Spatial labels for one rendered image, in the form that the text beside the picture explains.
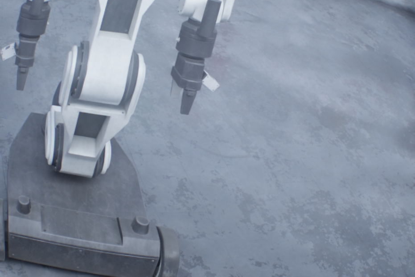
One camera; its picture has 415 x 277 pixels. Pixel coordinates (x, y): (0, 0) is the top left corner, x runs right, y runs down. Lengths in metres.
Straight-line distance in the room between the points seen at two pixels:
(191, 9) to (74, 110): 0.37
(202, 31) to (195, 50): 0.06
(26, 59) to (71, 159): 0.38
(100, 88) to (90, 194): 0.46
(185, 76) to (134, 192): 0.48
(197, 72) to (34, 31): 0.44
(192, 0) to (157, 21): 1.93
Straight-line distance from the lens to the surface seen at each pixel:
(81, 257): 1.65
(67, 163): 1.71
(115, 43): 1.42
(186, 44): 1.52
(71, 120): 1.52
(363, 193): 2.65
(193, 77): 1.53
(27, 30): 1.44
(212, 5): 1.47
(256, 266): 2.03
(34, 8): 1.40
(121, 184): 1.88
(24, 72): 1.46
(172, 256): 1.69
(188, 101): 1.54
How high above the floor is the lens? 1.32
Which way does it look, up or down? 29 degrees down
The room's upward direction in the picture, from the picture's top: 20 degrees clockwise
